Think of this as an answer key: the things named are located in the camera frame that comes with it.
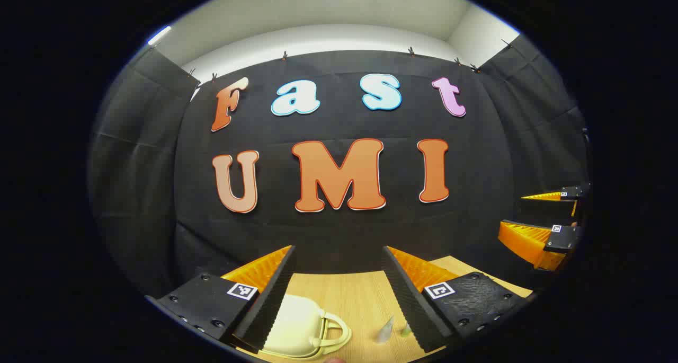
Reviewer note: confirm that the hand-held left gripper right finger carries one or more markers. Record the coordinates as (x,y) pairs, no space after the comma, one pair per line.
(408,304)

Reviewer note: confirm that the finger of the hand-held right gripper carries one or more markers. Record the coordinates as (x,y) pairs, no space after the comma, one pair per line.
(545,209)
(529,244)

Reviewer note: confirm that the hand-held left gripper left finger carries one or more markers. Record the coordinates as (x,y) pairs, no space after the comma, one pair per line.
(270,304)

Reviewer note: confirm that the white tube with green label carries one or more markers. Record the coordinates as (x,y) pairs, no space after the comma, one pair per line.
(406,330)

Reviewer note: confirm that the pale yellow suitcase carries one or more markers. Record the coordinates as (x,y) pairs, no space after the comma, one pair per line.
(296,326)

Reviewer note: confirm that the white green skincare tube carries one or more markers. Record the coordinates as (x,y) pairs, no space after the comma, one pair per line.
(385,331)

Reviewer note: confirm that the ceiling light strip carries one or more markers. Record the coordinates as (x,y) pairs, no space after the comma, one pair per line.
(159,35)

